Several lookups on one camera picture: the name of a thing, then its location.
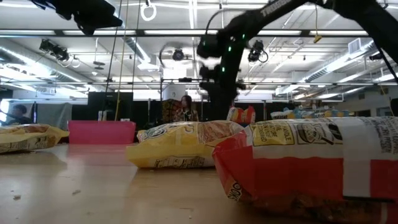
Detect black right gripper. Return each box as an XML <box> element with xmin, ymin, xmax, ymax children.
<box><xmin>200</xmin><ymin>58</ymin><xmax>246</xmax><ymax>122</ymax></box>

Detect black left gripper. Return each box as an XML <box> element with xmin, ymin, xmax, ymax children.
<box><xmin>30</xmin><ymin>0</ymin><xmax>123</xmax><ymax>35</ymax></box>

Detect red Maruchan ramen pack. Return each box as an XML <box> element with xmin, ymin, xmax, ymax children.
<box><xmin>228</xmin><ymin>106</ymin><xmax>246</xmax><ymax>124</ymax></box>
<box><xmin>243</xmin><ymin>105</ymin><xmax>257</xmax><ymax>124</ymax></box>
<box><xmin>212</xmin><ymin>115</ymin><xmax>398</xmax><ymax>224</ymax></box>

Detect blue Maruchan ramen pack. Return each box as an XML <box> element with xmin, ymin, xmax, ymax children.
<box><xmin>312</xmin><ymin>109</ymin><xmax>333</xmax><ymax>119</ymax></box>
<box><xmin>331</xmin><ymin>108</ymin><xmax>349</xmax><ymax>118</ymax></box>
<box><xmin>269</xmin><ymin>109</ymin><xmax>295</xmax><ymax>120</ymax></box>
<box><xmin>294</xmin><ymin>107</ymin><xmax>313</xmax><ymax>119</ymax></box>

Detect yellow Maruchan ramen pack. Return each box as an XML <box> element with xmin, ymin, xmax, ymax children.
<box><xmin>0</xmin><ymin>123</ymin><xmax>70</xmax><ymax>154</ymax></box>
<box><xmin>126</xmin><ymin>120</ymin><xmax>245</xmax><ymax>169</ymax></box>

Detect red plastic bin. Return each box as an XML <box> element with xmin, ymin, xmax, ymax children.
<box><xmin>67</xmin><ymin>120</ymin><xmax>137</xmax><ymax>145</ymax></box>

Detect person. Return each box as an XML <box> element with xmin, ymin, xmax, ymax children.
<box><xmin>7</xmin><ymin>104</ymin><xmax>34</xmax><ymax>126</ymax></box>
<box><xmin>174</xmin><ymin>95</ymin><xmax>200</xmax><ymax>123</ymax></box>

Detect black stage spotlights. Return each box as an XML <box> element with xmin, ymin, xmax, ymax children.
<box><xmin>39</xmin><ymin>39</ymin><xmax>71</xmax><ymax>62</ymax></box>

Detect black monitor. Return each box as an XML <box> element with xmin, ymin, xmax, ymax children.
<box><xmin>87</xmin><ymin>91</ymin><xmax>134</xmax><ymax>122</ymax></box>

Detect grey covered cabinet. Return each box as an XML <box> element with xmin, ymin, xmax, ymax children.
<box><xmin>37</xmin><ymin>102</ymin><xmax>73</xmax><ymax>130</ymax></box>

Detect yellow hanging tag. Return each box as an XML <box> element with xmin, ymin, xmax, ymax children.
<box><xmin>313</xmin><ymin>2</ymin><xmax>323</xmax><ymax>44</ymax></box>

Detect white ceiling vent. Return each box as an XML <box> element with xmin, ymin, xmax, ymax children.
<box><xmin>348</xmin><ymin>37</ymin><xmax>362</xmax><ymax>55</ymax></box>

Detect white hanging cable ring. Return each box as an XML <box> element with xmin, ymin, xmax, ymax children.
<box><xmin>140</xmin><ymin>1</ymin><xmax>157</xmax><ymax>22</ymax></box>

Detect silver ceiling air duct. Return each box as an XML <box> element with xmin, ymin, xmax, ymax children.
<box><xmin>303</xmin><ymin>39</ymin><xmax>398</xmax><ymax>83</ymax></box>
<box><xmin>123</xmin><ymin>30</ymin><xmax>162</xmax><ymax>73</ymax></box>

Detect horizontal black truss rail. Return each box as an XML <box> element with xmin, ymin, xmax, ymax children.
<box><xmin>0</xmin><ymin>80</ymin><xmax>398</xmax><ymax>87</ymax></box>

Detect black camera with cable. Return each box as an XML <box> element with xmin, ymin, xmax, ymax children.
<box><xmin>247</xmin><ymin>39</ymin><xmax>269</xmax><ymax>63</ymax></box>

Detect round black ceiling camera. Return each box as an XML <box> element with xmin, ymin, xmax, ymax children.
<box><xmin>172</xmin><ymin>48</ymin><xmax>185</xmax><ymax>62</ymax></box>

